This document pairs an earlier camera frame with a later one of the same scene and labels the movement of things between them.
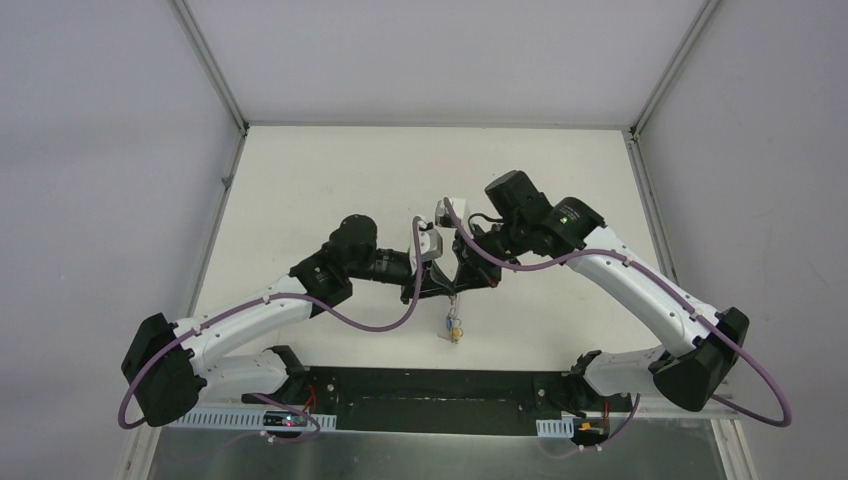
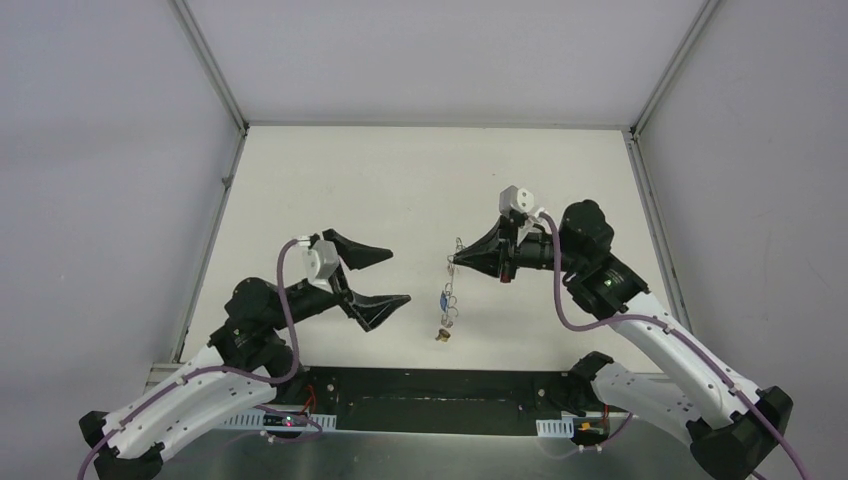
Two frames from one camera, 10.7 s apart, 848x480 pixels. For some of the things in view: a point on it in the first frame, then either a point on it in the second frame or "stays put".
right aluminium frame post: [673, 68] stays put
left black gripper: [416, 283] → [340, 283]
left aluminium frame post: [209, 59] stays put
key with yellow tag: [457, 334] → [443, 336]
